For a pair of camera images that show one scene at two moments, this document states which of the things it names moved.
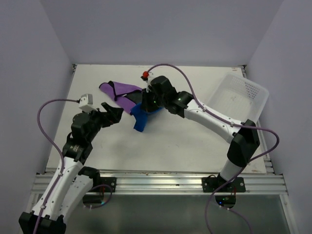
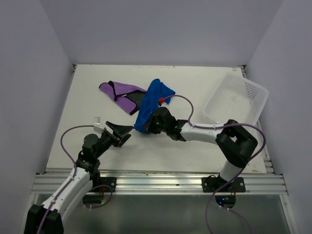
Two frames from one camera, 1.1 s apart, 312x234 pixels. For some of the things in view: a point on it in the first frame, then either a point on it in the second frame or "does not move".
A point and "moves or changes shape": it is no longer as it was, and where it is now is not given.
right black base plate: x=212 y=184 does not move
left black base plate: x=111 y=181 does not move
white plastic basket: x=239 y=97 does not move
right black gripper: x=146 y=105 -> x=148 y=126
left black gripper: x=112 y=115 -> x=121 y=131
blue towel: x=141 y=116 moves or changes shape
